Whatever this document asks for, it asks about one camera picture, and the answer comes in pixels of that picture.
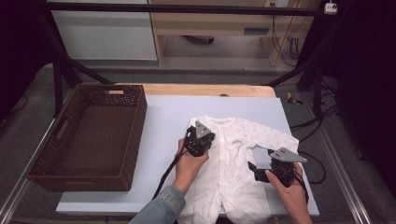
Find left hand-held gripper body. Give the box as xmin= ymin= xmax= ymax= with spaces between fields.
xmin=183 ymin=120 xmax=217 ymax=158

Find brown woven basket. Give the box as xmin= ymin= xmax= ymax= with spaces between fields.
xmin=25 ymin=83 xmax=149 ymax=192

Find black looped floor cable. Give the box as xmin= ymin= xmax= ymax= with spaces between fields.
xmin=298 ymin=150 xmax=327 ymax=185

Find black horizontal frame bar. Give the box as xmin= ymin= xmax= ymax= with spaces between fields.
xmin=46 ymin=1 xmax=328 ymax=17

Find person's left hand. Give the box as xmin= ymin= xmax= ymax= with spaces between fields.
xmin=173 ymin=138 xmax=210 ymax=195

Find black metal stand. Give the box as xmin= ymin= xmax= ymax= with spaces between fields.
xmin=34 ymin=8 xmax=115 ymax=119
xmin=264 ymin=0 xmax=356 ymax=121

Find white baby romper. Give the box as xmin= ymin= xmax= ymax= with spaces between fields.
xmin=177 ymin=116 xmax=301 ymax=224

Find hand-held gripper cable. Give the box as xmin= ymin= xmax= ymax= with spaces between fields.
xmin=151 ymin=127 xmax=191 ymax=201
xmin=293 ymin=169 xmax=310 ymax=204

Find small white device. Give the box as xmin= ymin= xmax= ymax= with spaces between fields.
xmin=323 ymin=2 xmax=339 ymax=16

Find left hand-held gripper cable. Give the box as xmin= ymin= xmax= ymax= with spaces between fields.
xmin=151 ymin=127 xmax=191 ymax=201

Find bundle of black floor cables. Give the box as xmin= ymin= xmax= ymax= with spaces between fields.
xmin=289 ymin=78 xmax=340 ymax=147

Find white cabinet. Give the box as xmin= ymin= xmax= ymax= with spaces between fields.
xmin=46 ymin=0 xmax=158 ymax=62

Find black cables under desk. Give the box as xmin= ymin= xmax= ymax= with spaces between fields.
xmin=270 ymin=14 xmax=302 ymax=68

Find yellow and black tape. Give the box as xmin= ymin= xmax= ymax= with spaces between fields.
xmin=286 ymin=91 xmax=304 ymax=106

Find person's right hand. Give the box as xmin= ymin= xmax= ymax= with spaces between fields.
xmin=264 ymin=162 xmax=310 ymax=213

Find aluminium rail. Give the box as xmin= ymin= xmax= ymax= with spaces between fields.
xmin=306 ymin=102 xmax=373 ymax=224
xmin=0 ymin=90 xmax=76 ymax=224

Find black curtain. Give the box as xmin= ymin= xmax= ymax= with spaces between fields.
xmin=323 ymin=0 xmax=396 ymax=200

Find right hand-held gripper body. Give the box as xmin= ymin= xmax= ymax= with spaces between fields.
xmin=253 ymin=147 xmax=308 ymax=188

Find right hand-held gripper cable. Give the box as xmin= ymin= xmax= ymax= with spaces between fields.
xmin=293 ymin=169 xmax=310 ymax=204

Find light wooden desk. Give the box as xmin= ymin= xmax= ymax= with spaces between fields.
xmin=148 ymin=0 xmax=322 ymax=68

